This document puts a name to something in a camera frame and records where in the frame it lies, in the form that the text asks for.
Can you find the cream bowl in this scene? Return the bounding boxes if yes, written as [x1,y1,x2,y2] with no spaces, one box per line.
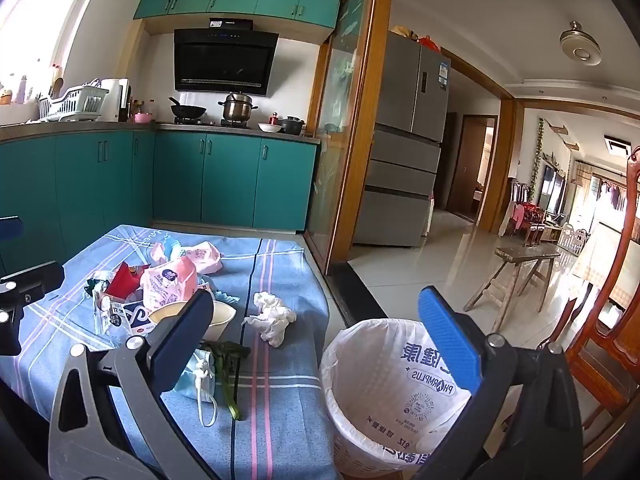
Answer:
[149,299,237,343]

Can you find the white plastic wastebasket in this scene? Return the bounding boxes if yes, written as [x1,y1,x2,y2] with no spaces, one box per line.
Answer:
[327,400,431,480]

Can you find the hanging laundry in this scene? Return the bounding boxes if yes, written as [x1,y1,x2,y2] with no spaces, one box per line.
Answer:
[592,180,631,211]

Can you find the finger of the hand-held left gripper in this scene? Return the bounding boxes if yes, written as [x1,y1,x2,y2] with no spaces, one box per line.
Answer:
[0,260,66,357]
[0,216,24,247]

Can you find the clear plastic wrapper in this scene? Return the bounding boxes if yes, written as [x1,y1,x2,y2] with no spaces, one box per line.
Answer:
[85,270,116,336]

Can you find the teal base cabinets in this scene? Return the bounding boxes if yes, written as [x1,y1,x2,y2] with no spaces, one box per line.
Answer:
[0,127,321,273]

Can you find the green vegetable leaf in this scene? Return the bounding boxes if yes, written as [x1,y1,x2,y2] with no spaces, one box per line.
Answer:
[200,341,251,421]

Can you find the white play fence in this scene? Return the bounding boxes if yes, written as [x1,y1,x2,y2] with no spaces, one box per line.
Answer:
[557,225,591,251]

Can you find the white and blue ointment box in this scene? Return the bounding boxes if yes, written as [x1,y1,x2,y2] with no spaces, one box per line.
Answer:
[107,300,161,336]

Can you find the red wooden chair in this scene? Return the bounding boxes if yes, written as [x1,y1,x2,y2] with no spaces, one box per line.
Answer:
[537,146,640,461]

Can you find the ceiling fan light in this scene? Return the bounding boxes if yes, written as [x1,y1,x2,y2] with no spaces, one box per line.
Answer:
[559,21,603,67]

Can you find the pink wet wipes pack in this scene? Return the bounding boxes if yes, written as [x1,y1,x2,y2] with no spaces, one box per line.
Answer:
[182,241,223,276]

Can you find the grey refrigerator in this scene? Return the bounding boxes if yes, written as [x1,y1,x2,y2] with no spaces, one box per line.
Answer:
[352,30,452,248]

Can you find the steel stock pot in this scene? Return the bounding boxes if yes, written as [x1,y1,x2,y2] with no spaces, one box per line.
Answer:
[217,91,259,123]

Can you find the pink pack with dark print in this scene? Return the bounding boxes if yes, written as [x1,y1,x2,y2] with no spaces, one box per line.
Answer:
[140,255,198,313]

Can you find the red snack wrapper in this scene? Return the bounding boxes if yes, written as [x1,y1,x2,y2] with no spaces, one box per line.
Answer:
[105,261,151,298]

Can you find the brown interior door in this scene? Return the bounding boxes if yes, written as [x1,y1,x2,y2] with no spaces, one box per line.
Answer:
[447,114,498,223]

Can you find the green vine garland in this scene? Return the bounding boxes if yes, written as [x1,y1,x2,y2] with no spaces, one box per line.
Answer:
[530,117,545,201]

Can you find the black range hood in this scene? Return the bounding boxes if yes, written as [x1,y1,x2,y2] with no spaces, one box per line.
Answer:
[173,18,280,97]

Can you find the black wok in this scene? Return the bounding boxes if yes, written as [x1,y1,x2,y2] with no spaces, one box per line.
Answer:
[168,97,207,120]

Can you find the red living room chairs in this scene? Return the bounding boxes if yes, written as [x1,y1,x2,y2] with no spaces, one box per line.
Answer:
[510,182,546,246]

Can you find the gas stove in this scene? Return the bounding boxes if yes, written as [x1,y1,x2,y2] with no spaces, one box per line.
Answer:
[172,116,251,128]

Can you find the group of condiment bottles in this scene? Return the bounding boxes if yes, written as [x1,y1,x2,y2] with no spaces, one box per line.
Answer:
[126,99,157,122]

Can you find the red bag on refrigerator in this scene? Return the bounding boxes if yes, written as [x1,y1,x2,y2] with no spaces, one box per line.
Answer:
[392,25,441,53]

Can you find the white dish rack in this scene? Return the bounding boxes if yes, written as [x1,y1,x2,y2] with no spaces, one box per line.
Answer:
[37,79,110,122]

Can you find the dining table with yellow cloth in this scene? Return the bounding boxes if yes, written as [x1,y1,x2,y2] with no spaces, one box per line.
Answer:
[572,222,640,311]

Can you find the wooden bench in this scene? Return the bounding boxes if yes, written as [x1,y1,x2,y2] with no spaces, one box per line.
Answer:
[464,245,561,313]

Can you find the white printed bin liner bag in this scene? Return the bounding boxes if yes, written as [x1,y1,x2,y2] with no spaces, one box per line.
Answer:
[319,317,496,453]

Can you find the white kitchen appliance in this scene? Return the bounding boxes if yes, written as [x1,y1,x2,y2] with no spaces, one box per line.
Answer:
[100,78,130,122]

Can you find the glass sliding door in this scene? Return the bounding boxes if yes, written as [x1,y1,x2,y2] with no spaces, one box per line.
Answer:
[305,0,376,266]

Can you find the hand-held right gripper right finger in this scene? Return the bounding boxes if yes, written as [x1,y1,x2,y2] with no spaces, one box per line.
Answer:
[419,285,586,480]

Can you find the kitchen window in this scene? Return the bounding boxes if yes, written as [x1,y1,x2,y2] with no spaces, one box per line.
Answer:
[0,0,101,91]

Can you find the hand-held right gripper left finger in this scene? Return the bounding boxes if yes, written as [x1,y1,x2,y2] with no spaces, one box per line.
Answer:
[47,287,216,480]

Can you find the white tissue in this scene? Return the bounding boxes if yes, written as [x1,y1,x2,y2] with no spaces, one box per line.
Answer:
[242,291,297,348]

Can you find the blue plaid tablecloth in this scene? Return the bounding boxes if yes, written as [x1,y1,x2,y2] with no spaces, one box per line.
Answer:
[0,224,341,480]

